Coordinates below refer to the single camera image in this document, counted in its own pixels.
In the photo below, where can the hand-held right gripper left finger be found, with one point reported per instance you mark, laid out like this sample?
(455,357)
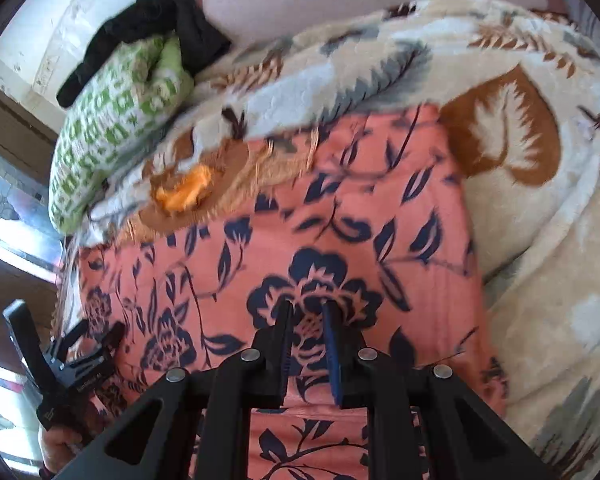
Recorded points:
(283,340)

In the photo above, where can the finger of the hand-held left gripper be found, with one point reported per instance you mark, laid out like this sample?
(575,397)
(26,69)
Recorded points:
(74,335)
(109,342)

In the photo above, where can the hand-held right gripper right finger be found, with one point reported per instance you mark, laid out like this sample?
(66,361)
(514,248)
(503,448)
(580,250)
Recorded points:
(331,355)

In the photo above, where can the orange floral garment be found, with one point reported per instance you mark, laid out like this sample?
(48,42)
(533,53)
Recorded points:
(290,220)

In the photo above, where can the person's left hand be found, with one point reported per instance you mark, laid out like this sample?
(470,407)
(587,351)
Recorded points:
(60,450)

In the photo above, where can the brown frayed cloth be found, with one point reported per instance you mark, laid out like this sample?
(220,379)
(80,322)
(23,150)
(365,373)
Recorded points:
(215,180)

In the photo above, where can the green patterned pillow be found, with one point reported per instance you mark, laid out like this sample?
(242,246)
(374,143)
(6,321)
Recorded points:
(110,125)

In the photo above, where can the cream leaf-print blanket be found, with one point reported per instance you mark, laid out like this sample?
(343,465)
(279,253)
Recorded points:
(530,160)

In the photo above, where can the black cloth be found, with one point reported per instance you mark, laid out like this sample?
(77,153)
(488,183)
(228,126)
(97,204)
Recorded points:
(145,25)

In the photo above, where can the pink quilted cushion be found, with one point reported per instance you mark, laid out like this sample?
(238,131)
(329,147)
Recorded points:
(360,0)

